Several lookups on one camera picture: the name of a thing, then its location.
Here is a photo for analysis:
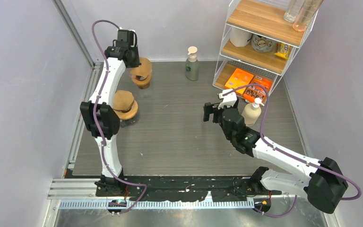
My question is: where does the small wooden ring holder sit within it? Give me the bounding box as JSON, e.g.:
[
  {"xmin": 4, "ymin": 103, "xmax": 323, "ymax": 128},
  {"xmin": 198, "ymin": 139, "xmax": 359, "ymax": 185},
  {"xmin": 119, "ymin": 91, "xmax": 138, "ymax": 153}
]
[{"xmin": 131, "ymin": 75, "xmax": 152, "ymax": 86}]

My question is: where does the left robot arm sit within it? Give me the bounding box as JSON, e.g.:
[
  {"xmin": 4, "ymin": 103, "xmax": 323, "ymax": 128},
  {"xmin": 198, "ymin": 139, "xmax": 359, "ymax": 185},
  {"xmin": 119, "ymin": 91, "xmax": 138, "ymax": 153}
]
[{"xmin": 80, "ymin": 29, "xmax": 140, "ymax": 196}]

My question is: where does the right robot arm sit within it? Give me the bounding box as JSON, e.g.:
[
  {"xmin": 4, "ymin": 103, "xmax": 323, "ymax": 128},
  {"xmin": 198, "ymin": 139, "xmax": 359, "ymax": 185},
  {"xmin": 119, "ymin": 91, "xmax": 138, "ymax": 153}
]
[{"xmin": 203, "ymin": 103, "xmax": 348, "ymax": 214}]

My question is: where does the cream pump bottle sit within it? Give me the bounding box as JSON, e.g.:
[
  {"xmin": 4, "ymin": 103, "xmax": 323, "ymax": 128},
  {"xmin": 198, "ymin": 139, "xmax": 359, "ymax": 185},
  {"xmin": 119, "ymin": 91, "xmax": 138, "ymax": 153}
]
[{"xmin": 241, "ymin": 97, "xmax": 264, "ymax": 127}]

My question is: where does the orange snack packet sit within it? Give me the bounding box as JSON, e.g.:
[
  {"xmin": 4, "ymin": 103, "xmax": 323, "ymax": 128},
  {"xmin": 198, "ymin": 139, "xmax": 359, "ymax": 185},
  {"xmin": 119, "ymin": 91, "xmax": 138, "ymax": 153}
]
[{"xmin": 243, "ymin": 76, "xmax": 273, "ymax": 103}]

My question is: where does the small glass with wood band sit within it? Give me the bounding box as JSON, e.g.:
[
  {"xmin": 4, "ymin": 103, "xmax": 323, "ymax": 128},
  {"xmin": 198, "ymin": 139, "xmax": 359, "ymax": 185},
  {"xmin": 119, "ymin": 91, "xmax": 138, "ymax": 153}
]
[{"xmin": 138, "ymin": 83, "xmax": 150, "ymax": 89}]

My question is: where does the orange box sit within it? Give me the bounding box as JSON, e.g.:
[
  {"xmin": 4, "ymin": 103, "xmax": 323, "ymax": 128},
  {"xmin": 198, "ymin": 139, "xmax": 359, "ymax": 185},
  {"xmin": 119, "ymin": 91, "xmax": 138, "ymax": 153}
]
[{"xmin": 225, "ymin": 68, "xmax": 254, "ymax": 89}]

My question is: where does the green pump bottle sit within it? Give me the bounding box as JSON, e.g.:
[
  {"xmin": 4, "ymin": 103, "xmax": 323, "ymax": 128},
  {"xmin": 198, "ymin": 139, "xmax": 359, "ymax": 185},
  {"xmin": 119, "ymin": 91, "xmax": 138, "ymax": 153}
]
[{"xmin": 185, "ymin": 46, "xmax": 199, "ymax": 81}]

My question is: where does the glass carafe server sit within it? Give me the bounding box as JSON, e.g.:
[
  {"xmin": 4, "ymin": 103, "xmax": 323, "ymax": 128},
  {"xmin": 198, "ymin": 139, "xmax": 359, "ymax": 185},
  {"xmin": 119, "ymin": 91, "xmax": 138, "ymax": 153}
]
[{"xmin": 120, "ymin": 114, "xmax": 139, "ymax": 128}]

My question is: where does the white paper roll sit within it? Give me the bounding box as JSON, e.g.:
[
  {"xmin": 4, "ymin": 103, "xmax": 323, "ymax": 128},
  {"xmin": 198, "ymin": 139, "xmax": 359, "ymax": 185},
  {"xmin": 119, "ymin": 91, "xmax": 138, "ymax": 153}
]
[{"xmin": 229, "ymin": 27, "xmax": 252, "ymax": 47}]

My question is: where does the cartoon printed tin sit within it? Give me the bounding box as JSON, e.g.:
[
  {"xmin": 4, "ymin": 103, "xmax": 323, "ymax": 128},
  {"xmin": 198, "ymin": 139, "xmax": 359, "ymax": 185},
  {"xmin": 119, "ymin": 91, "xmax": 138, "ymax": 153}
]
[{"xmin": 251, "ymin": 34, "xmax": 277, "ymax": 52}]

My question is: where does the yellow snack bag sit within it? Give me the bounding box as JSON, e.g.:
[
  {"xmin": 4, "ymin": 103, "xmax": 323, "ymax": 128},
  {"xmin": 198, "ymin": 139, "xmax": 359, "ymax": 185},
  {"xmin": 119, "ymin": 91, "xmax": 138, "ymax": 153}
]
[{"xmin": 274, "ymin": 42, "xmax": 292, "ymax": 60}]

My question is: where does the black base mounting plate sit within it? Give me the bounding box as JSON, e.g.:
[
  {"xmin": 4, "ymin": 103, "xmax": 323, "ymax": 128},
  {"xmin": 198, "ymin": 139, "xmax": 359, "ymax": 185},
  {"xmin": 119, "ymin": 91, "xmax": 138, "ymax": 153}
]
[{"xmin": 95, "ymin": 175, "xmax": 281, "ymax": 202}]

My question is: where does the clear glass bottle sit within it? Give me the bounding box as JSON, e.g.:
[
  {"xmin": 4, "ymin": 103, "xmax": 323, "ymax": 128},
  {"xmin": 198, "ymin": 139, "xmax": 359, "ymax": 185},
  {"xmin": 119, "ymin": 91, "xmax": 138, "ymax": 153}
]
[{"xmin": 283, "ymin": 0, "xmax": 305, "ymax": 23}]

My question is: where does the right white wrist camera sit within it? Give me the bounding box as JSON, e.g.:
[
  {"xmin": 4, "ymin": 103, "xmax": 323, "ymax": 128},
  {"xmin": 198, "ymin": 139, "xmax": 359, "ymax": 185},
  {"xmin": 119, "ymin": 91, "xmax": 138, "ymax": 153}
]
[{"xmin": 218, "ymin": 89, "xmax": 238, "ymax": 109}]

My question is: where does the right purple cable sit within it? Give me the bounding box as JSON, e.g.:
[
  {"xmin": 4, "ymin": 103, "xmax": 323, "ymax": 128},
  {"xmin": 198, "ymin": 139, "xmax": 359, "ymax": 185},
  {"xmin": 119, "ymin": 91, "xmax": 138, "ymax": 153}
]
[{"xmin": 228, "ymin": 83, "xmax": 363, "ymax": 218}]

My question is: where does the purple cable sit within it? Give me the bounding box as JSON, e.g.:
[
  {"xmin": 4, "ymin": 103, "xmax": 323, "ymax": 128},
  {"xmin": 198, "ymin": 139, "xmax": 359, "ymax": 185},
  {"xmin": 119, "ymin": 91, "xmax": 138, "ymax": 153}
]
[
  {"xmin": 91, "ymin": 19, "xmax": 147, "ymax": 214},
  {"xmin": 228, "ymin": 83, "xmax": 363, "ymax": 218}
]

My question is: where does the aluminium frame rail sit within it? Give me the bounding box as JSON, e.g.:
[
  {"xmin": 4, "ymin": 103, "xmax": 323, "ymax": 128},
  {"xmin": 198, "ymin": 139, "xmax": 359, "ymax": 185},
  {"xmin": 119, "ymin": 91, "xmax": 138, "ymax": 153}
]
[{"xmin": 52, "ymin": 0, "xmax": 97, "ymax": 171}]

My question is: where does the white wire wooden shelf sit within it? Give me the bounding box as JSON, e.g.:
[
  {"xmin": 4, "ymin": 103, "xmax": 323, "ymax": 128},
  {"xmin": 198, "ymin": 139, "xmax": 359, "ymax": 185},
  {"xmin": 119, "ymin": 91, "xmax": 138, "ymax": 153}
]
[{"xmin": 213, "ymin": 0, "xmax": 317, "ymax": 93}]

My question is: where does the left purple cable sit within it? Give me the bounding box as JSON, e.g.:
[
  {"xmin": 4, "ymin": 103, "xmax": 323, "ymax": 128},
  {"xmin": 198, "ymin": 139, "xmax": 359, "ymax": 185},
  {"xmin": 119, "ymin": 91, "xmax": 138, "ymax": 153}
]
[{"xmin": 91, "ymin": 19, "xmax": 147, "ymax": 214}]

